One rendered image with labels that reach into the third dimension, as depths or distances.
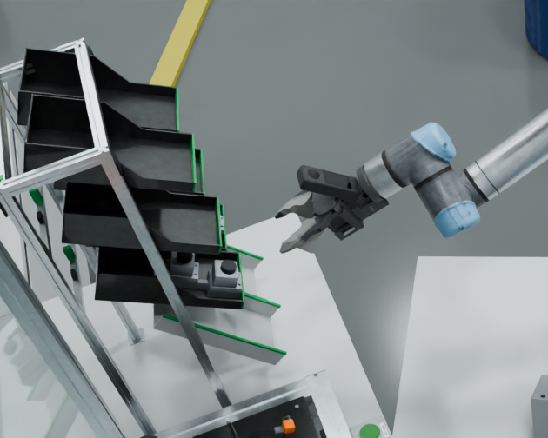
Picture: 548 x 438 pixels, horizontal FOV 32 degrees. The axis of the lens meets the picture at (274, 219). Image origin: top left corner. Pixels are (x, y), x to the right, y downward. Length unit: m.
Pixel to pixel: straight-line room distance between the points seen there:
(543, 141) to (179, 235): 0.67
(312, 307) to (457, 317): 0.34
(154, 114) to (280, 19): 2.98
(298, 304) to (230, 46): 2.56
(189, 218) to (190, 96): 2.66
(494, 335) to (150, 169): 0.87
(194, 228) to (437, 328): 0.65
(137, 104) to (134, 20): 3.30
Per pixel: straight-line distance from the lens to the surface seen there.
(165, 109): 1.80
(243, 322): 2.02
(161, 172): 1.64
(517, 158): 1.78
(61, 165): 1.54
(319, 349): 2.16
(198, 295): 1.85
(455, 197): 1.67
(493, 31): 4.36
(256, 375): 2.16
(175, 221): 1.77
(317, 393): 1.97
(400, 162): 1.68
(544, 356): 2.09
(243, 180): 3.89
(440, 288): 2.22
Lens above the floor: 2.57
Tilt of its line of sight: 44 degrees down
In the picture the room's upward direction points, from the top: 19 degrees counter-clockwise
